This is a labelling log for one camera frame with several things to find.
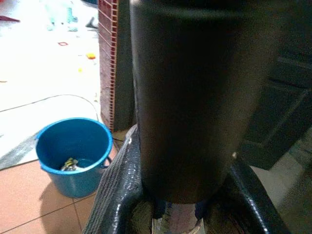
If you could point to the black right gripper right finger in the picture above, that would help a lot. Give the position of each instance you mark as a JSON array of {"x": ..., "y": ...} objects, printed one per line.
[{"x": 258, "y": 195}]

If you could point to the dark panelled door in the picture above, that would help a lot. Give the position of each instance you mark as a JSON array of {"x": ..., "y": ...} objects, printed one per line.
[{"x": 290, "y": 78}]

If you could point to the blue plastic bucket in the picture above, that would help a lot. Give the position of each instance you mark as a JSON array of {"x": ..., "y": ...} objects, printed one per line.
[{"x": 73, "y": 180}]

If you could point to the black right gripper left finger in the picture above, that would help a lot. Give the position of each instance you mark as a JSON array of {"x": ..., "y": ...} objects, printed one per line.
[{"x": 117, "y": 175}]

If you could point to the small red square card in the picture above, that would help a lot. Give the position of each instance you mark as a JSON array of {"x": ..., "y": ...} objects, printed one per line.
[{"x": 63, "y": 44}]

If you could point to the small orange toy block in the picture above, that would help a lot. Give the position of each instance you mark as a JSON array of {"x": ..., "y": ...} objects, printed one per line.
[{"x": 90, "y": 56}]

